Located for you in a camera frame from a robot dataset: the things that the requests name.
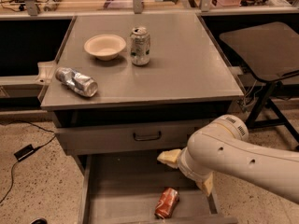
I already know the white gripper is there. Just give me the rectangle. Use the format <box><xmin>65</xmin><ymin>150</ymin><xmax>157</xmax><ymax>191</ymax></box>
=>
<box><xmin>157</xmin><ymin>147</ymin><xmax>213</xmax><ymax>196</ymax></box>

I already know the red coke can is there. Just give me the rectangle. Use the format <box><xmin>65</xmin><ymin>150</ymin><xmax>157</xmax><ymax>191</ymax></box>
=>
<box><xmin>154</xmin><ymin>188</ymin><xmax>179</xmax><ymax>219</ymax></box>

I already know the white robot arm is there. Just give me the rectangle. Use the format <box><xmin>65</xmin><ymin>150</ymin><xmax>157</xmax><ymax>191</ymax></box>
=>
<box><xmin>157</xmin><ymin>115</ymin><xmax>299</xmax><ymax>203</ymax></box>

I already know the closed top drawer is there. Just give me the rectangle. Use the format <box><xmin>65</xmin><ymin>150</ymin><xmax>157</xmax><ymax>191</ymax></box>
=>
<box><xmin>56</xmin><ymin>119</ymin><xmax>210</xmax><ymax>155</ymax></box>

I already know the open middle drawer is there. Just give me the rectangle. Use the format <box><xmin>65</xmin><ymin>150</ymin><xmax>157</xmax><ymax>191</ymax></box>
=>
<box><xmin>78</xmin><ymin>150</ymin><xmax>237</xmax><ymax>224</ymax></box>

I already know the grey drawer cabinet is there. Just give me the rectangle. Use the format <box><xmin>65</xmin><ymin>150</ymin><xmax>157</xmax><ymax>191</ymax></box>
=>
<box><xmin>40</xmin><ymin>12</ymin><xmax>245</xmax><ymax>224</ymax></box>

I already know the crushed blue silver can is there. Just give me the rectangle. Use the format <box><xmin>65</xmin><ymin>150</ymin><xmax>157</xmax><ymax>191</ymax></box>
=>
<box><xmin>55</xmin><ymin>67</ymin><xmax>98</xmax><ymax>97</ymax></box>

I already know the white green upright can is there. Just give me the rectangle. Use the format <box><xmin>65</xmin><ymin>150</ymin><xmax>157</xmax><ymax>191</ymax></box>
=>
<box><xmin>130</xmin><ymin>26</ymin><xmax>150</xmax><ymax>66</ymax></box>

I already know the black folding stand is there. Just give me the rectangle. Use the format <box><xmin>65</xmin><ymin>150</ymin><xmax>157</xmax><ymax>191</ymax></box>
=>
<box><xmin>220</xmin><ymin>21</ymin><xmax>299</xmax><ymax>141</ymax></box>

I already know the white paper bowl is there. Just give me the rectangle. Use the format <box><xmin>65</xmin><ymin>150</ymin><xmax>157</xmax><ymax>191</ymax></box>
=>
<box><xmin>84</xmin><ymin>35</ymin><xmax>126</xmax><ymax>61</ymax></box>

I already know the black object on floor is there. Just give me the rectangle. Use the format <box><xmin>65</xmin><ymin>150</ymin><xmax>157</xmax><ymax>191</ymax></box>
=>
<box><xmin>30</xmin><ymin>217</ymin><xmax>48</xmax><ymax>224</ymax></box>

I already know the black power adapter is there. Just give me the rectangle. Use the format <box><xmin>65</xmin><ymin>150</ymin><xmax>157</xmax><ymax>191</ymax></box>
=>
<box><xmin>14</xmin><ymin>145</ymin><xmax>35</xmax><ymax>161</ymax></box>

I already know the dark coiled tool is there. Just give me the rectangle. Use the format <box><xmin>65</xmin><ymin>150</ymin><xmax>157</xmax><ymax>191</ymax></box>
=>
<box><xmin>44</xmin><ymin>0</ymin><xmax>63</xmax><ymax>11</ymax></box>

